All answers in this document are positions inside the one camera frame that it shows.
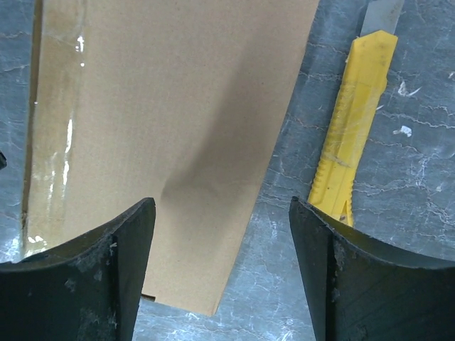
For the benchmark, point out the brown cardboard express box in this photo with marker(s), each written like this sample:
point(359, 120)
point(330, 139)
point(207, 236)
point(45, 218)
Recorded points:
point(181, 101)

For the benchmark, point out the yellow utility knife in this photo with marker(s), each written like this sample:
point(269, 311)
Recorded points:
point(363, 83)

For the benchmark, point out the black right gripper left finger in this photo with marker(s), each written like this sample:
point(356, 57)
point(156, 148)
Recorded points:
point(88, 288)

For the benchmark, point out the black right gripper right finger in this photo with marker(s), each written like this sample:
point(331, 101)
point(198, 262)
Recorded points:
point(360, 288)

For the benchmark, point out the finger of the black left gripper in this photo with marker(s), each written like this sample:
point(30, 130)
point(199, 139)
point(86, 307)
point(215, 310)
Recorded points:
point(3, 161)

